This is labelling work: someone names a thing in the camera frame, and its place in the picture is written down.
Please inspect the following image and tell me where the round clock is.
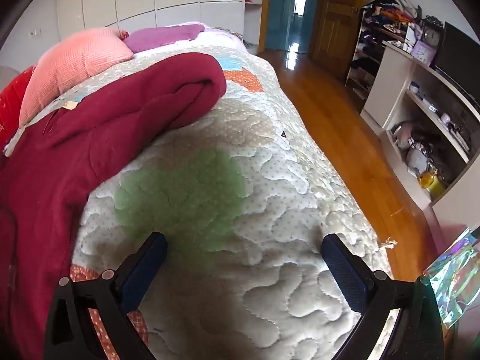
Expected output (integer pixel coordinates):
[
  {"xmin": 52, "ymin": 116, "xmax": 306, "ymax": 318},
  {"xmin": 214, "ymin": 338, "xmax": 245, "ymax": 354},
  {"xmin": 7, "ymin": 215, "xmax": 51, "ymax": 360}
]
[{"xmin": 422, "ymin": 26, "xmax": 443, "ymax": 49}]

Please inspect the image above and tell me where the wooden door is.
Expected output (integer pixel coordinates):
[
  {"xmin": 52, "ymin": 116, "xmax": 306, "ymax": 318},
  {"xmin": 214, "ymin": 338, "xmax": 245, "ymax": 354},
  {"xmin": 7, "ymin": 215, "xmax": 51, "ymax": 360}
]
[{"xmin": 308, "ymin": 0, "xmax": 366, "ymax": 80}]

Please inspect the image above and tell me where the dark red sweater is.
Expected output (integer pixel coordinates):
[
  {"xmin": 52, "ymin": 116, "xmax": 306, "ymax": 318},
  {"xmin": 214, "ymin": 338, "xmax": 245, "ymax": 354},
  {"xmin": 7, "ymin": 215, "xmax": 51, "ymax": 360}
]
[{"xmin": 1, "ymin": 53, "xmax": 226, "ymax": 359}]

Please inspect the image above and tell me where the white shelf unit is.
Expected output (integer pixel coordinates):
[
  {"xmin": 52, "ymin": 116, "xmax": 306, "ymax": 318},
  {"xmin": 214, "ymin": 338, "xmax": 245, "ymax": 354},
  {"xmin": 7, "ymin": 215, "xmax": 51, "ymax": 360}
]
[{"xmin": 360, "ymin": 43, "xmax": 479, "ymax": 227}]

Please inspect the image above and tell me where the black television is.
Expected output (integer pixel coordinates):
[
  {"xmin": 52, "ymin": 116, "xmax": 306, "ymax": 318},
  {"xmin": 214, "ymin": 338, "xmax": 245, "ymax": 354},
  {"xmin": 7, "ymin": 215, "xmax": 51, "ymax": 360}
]
[{"xmin": 433, "ymin": 22, "xmax": 480, "ymax": 108}]

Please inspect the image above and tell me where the patchwork quilted bedspread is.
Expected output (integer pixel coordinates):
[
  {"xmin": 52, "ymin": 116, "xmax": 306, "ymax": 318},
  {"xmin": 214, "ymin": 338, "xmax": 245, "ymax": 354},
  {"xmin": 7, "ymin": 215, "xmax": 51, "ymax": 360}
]
[{"xmin": 30, "ymin": 30, "xmax": 391, "ymax": 359}]

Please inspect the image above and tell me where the iridescent bag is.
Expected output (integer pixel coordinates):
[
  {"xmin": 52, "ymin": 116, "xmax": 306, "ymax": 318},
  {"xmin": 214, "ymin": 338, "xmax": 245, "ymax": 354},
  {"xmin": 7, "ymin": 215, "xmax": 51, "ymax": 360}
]
[{"xmin": 423, "ymin": 227, "xmax": 479, "ymax": 328}]

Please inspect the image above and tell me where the purple cloth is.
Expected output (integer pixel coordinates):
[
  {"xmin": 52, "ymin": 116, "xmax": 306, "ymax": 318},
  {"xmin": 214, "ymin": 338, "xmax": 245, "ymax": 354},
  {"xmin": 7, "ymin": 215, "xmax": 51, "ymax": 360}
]
[{"xmin": 124, "ymin": 24, "xmax": 205, "ymax": 54}]

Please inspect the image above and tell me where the red floral comforter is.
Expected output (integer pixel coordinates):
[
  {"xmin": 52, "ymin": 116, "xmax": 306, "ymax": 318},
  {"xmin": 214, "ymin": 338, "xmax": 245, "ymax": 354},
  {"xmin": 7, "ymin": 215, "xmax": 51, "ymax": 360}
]
[{"xmin": 0, "ymin": 65, "xmax": 36, "ymax": 148}]

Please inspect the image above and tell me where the yellow bottle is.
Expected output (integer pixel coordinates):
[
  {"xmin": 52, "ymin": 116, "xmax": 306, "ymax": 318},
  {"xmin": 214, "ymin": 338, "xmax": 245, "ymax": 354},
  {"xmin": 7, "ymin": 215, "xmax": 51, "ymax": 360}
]
[{"xmin": 418, "ymin": 171, "xmax": 446, "ymax": 199}]

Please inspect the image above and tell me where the cluttered clothes rack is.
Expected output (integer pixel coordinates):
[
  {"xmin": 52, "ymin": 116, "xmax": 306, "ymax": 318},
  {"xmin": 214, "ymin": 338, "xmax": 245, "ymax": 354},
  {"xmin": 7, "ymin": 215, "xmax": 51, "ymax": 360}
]
[{"xmin": 346, "ymin": 0, "xmax": 422, "ymax": 102}]

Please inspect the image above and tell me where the pink waffle pillow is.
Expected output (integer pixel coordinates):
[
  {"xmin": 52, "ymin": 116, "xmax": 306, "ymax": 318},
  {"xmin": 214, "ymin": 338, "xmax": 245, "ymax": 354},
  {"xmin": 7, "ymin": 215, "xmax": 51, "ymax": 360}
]
[{"xmin": 19, "ymin": 28, "xmax": 134, "ymax": 127}]

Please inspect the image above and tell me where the white wardrobe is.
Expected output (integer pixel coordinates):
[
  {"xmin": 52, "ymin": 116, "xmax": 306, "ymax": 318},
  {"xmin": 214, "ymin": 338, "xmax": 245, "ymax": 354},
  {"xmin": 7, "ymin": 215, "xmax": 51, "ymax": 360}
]
[{"xmin": 56, "ymin": 0, "xmax": 262, "ymax": 45}]

